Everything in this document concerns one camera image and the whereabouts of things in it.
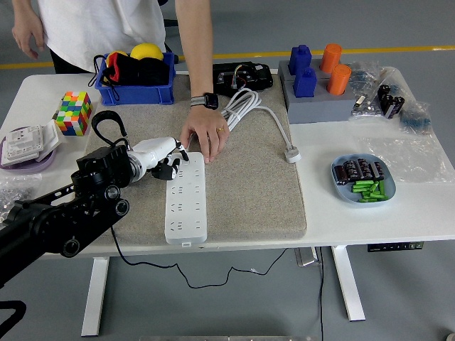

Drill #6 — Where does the black wristwatch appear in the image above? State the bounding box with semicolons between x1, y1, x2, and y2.
190;92;220;110

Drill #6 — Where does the grey-brown mat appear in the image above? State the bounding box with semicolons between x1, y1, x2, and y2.
63;69;309;246

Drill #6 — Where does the metal bracket under table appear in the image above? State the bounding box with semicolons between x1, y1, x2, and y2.
294;247;320;267

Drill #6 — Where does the person's left hand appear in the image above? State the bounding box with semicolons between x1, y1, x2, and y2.
179;104;230;164

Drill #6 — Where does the purple plate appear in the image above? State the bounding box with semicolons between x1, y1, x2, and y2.
0;136;58;175

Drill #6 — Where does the black red drawstring pouch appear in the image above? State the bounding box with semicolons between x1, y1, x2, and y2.
92;53;143;99

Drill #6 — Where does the white table leg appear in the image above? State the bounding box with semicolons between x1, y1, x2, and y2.
331;244;367;323
80;257;110;337

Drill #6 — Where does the large empty clear bag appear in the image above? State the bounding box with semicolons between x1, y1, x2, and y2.
357;134;455;184

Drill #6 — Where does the white wall socket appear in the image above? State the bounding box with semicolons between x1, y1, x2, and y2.
1;125;46;168

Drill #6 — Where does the black electronic device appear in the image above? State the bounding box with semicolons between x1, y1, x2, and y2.
212;61;274;97

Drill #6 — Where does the thin black hanging cable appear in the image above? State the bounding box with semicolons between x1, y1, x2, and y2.
318;247;325;341

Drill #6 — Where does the grey block base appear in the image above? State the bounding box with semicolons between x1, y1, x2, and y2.
278;59;353;83
286;76;358;124

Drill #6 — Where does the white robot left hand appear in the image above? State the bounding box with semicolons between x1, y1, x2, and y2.
132;136;190;181

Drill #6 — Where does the white power cord with plug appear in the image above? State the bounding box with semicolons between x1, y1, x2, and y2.
186;88;303;164

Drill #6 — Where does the multicolour puzzle cube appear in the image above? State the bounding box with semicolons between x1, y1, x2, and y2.
55;91;94;137

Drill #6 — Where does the light blue plate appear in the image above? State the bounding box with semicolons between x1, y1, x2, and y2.
331;153;397;207

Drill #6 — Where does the large yellow ball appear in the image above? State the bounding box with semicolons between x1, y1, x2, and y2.
129;43;164;61

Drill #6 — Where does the white power strip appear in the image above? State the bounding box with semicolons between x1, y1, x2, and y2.
164;151;209;248

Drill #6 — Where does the person's right hand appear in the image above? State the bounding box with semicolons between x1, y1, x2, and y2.
11;13;46;60

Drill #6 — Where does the person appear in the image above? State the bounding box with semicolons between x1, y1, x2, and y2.
11;0;230;164

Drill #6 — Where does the blue square block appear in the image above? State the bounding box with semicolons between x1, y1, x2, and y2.
288;44;313;76
293;67;318;99

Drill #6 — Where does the clear bag of blue resistors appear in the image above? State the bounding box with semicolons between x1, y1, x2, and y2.
346;60;381;93
397;101;434;135

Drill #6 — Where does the black plug adapter with cord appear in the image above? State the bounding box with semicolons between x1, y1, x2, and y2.
109;226;289;289

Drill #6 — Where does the small yellow ball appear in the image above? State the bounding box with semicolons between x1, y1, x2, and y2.
106;50;129;65

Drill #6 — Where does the orange cylinder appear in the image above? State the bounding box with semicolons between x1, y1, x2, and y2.
326;63;353;96
319;43;343;74

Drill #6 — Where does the black cloth bundle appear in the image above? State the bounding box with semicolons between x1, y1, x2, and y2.
136;58;171;86

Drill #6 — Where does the black table control panel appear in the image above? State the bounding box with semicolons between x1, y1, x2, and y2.
367;241;426;253

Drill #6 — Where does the white socket frame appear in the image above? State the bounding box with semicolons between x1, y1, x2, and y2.
35;119;62;163

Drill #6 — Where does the blue plastic bin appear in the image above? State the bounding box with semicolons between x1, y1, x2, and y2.
96;52;178;107

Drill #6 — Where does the clear bag of small parts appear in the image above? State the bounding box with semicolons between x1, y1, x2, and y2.
0;173;42;223

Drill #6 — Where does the clear bag of black capacitors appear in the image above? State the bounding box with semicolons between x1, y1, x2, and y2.
376;83;407;120

